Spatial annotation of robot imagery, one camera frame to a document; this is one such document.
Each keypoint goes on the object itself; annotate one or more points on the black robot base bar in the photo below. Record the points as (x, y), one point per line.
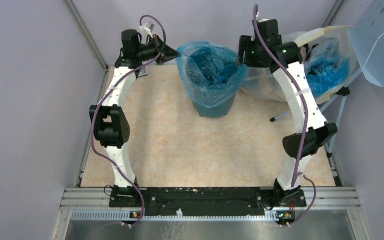
(206, 201)

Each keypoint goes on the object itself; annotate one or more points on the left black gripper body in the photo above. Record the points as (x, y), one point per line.
(154, 48)

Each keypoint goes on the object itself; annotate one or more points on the perforated white metal panel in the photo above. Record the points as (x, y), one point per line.
(367, 40)

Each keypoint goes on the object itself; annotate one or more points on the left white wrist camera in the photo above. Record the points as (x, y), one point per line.
(147, 29)

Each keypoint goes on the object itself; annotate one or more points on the aluminium frame post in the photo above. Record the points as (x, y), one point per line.
(81, 25)

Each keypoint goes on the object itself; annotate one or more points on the large translucent stuffed bag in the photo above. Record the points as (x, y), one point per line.
(261, 84)

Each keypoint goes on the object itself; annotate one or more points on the blue bags inside large bag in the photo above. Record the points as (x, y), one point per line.
(326, 68)

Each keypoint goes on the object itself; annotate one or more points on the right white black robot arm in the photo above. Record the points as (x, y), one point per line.
(266, 51)

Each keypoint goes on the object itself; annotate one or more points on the white slotted cable duct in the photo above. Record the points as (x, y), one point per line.
(128, 216)

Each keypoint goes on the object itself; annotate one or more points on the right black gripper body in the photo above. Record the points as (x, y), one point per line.
(252, 51)

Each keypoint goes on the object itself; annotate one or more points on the playing card deck box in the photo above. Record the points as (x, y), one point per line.
(143, 72)

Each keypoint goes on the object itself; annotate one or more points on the teal plastic trash bin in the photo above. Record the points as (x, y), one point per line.
(214, 112)

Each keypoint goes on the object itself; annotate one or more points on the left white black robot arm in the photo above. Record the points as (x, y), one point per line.
(110, 125)

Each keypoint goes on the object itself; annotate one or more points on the blue plastic trash bag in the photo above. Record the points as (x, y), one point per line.
(210, 72)

